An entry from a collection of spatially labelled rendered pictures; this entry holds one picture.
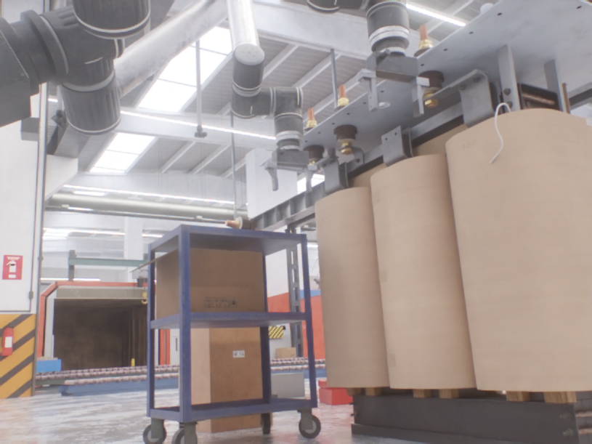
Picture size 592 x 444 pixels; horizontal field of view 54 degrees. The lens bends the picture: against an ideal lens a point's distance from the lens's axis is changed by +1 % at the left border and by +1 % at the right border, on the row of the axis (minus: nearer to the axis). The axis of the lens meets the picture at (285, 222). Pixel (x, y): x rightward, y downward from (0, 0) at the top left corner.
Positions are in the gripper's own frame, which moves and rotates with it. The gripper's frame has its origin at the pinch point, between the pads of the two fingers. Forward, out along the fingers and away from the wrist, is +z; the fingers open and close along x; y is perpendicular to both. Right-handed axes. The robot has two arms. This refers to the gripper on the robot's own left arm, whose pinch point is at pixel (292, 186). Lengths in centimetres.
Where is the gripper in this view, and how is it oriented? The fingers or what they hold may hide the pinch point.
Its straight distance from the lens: 211.8
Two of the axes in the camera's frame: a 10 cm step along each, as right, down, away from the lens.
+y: 3.7, -2.4, -9.0
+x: 9.3, 0.4, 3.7
